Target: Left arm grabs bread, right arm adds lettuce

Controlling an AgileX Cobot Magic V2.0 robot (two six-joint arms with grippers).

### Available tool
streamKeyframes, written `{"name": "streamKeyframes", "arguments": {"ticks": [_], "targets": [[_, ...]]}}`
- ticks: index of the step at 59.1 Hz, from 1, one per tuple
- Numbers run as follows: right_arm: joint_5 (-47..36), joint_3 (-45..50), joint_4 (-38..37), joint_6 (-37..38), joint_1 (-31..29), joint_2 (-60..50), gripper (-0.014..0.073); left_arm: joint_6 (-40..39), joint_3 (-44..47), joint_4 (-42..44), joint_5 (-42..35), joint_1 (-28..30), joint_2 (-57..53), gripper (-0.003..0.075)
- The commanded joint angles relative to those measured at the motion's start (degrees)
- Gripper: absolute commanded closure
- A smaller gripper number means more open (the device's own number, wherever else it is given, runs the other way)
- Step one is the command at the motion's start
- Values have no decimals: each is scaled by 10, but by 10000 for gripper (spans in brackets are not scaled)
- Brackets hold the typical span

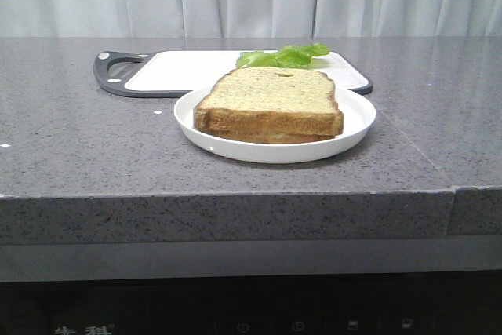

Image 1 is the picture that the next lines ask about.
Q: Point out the bread slice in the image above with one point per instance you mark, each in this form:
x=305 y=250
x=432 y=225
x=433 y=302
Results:
x=273 y=100
x=259 y=137

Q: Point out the green lettuce leaf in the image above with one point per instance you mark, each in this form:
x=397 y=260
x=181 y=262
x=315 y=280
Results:
x=290 y=56

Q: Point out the white round plate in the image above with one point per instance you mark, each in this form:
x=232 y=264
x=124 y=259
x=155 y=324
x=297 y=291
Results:
x=359 y=115

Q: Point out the white grey cutting board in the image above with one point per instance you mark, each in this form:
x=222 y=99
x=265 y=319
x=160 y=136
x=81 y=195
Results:
x=168 y=74

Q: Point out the black appliance front panel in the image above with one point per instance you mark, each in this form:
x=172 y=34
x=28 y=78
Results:
x=416 y=303

